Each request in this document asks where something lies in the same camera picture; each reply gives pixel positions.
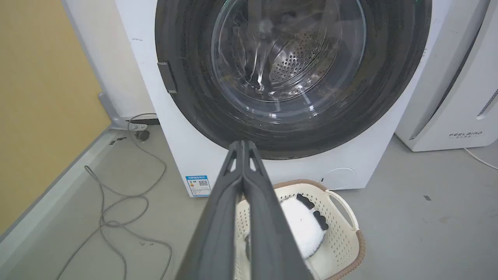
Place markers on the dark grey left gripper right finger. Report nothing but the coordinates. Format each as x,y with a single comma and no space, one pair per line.
268,225

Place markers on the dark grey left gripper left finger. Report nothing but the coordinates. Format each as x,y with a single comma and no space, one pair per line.
218,217

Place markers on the round black washing machine door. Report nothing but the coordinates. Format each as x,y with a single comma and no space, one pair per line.
194,77

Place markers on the white front-load washing machine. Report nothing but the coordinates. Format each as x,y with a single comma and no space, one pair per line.
186,155

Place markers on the white and black plush toy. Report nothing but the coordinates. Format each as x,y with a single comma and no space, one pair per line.
303,225

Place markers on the blue energy label sticker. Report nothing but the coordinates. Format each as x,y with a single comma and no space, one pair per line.
198,186

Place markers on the cream plastic laundry basket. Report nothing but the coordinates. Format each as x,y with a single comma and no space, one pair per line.
342,241

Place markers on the white Feelbird appliance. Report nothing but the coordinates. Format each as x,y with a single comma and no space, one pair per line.
451,97

